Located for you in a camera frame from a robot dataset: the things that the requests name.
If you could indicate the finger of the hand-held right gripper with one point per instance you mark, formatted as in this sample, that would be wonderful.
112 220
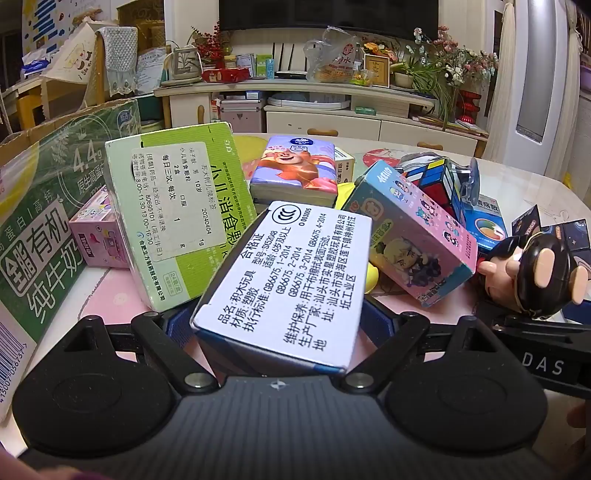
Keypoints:
487 314

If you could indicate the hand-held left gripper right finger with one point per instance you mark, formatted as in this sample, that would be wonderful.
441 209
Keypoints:
406 330

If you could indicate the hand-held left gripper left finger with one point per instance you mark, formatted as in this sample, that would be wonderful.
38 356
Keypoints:
178 325

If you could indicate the blue medicine box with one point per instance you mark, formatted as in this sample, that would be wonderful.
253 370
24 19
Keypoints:
489 226

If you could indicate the pink cartoon figure box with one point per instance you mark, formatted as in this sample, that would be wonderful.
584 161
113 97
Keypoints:
406 240

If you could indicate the small pink box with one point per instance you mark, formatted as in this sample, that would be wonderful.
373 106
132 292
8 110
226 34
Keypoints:
99 240

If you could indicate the blue toy box white label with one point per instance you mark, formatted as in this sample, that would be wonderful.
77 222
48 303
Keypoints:
286 277

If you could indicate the colourful puzzle cube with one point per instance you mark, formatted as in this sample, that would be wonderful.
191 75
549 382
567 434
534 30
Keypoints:
434 180

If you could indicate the green printed cardboard box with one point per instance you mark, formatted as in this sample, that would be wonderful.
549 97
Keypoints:
46 230

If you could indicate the cartoon bear tissue pack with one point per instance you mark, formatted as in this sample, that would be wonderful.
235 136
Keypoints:
291 166

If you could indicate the person's right hand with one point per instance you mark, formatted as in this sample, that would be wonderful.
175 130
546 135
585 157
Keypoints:
581 417

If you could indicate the black-haired toy figurine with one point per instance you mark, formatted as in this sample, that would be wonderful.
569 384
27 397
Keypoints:
540 277

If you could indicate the floral printed tablecloth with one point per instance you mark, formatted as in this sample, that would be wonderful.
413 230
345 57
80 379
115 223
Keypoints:
111 295

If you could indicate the small dark box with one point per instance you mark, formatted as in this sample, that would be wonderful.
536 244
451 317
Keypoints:
528 221

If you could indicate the dark starry box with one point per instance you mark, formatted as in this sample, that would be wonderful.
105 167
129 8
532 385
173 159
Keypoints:
575 237

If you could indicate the green medicine box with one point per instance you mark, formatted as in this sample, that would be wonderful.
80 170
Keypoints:
184 207

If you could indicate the clear plastic suction holder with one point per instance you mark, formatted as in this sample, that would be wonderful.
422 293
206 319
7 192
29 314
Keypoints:
467 184

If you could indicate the small cream box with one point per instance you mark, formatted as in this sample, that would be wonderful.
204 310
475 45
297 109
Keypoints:
345 164

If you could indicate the stack of papers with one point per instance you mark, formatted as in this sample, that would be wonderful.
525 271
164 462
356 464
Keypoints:
443 123

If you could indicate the cream television cabinet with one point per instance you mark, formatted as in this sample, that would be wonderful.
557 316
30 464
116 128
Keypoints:
415 131

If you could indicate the red vase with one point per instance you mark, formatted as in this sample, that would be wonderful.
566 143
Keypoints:
468 106

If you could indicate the pink storage case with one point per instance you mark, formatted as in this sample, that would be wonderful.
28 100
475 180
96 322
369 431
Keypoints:
240 115

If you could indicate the dark green storage box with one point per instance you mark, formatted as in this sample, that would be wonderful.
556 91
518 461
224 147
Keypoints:
151 107

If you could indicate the small green box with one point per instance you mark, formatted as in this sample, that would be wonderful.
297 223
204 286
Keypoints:
364 110

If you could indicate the white standing air conditioner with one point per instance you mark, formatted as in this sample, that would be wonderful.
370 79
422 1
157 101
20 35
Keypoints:
535 92

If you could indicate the green potted plant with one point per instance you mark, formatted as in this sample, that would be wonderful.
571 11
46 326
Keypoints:
427 76

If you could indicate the white round basin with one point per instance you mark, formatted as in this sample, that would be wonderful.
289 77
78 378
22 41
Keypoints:
304 99

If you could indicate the red snack box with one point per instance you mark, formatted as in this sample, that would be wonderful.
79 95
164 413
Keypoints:
226 74

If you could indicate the glass teapot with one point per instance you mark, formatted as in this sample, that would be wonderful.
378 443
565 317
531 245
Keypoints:
184 67

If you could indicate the white printed paper bag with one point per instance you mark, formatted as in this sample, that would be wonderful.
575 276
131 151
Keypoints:
150 67

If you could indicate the pink artificial flowers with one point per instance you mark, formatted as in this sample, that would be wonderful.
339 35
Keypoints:
455 55

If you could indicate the framed certificate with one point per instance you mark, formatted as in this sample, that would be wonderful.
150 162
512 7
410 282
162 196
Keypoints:
376 69

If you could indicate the white lace chair cover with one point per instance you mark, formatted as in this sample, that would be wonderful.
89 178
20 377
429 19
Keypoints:
117 60

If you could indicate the green white carton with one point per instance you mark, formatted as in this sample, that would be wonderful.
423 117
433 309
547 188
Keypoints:
264 65

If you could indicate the clear plastic bag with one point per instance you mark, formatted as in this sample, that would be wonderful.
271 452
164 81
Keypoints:
339 55

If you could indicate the red berry bouquet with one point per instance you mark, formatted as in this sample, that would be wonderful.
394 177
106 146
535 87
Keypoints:
210 44

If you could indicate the cream curtain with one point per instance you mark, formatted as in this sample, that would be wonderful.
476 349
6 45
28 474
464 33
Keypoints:
581 46

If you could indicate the cream tote bag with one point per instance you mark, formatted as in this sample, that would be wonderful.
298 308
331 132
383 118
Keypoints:
76 55

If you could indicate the woven wicker basket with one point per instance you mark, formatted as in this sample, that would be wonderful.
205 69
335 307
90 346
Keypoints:
147 34

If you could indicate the blue white plastic packet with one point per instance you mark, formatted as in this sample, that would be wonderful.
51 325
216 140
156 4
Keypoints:
34 64

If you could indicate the black flat television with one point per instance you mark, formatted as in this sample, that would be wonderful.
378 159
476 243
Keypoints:
323 16

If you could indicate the colourful wall poster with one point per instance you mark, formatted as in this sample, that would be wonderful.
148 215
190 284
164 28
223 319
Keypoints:
46 18

